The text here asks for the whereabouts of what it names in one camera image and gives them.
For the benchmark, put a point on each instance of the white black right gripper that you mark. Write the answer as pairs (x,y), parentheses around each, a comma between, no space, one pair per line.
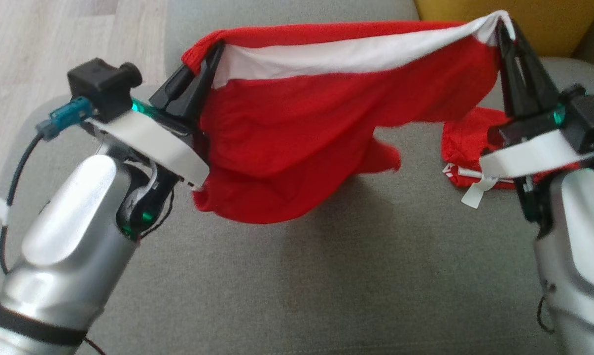
(528,153)

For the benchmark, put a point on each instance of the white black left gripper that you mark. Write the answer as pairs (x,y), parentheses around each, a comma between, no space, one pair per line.
(154,143)

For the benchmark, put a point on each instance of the red Bulls basketball jersey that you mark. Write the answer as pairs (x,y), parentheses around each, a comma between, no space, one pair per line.
(467,143)

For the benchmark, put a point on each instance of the red shorts with white stripe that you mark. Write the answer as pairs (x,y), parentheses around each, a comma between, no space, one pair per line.
(296,128)

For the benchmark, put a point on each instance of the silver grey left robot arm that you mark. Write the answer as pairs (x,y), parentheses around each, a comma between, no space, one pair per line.
(70,256)

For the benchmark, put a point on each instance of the yellow cushion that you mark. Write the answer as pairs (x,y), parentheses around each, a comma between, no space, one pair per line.
(538,19)

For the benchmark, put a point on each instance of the grey sofa seat cushion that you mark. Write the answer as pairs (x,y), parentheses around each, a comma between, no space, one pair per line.
(326,286)

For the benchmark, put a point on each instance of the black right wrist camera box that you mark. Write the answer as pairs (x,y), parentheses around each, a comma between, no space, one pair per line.
(590,116)

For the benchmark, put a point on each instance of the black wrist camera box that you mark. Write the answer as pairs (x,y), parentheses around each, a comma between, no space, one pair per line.
(102,86)
(590,116)

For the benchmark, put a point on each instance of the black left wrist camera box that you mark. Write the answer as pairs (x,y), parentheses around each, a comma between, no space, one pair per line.
(102,86)

